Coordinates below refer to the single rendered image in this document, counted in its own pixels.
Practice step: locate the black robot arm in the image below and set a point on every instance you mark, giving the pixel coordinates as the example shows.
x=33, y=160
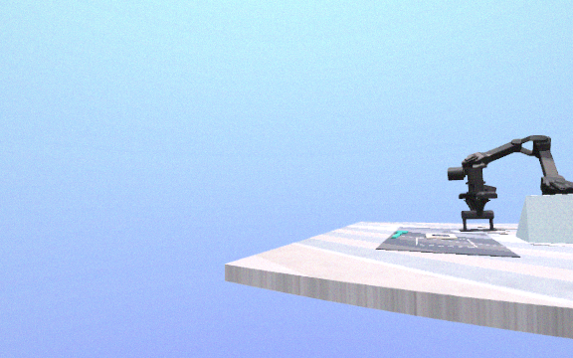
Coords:
x=551, y=184

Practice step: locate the white square tile with grey centre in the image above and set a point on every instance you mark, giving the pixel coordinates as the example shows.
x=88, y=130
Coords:
x=441, y=236

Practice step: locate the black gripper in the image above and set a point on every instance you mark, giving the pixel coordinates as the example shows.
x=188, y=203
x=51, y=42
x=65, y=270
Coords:
x=477, y=198

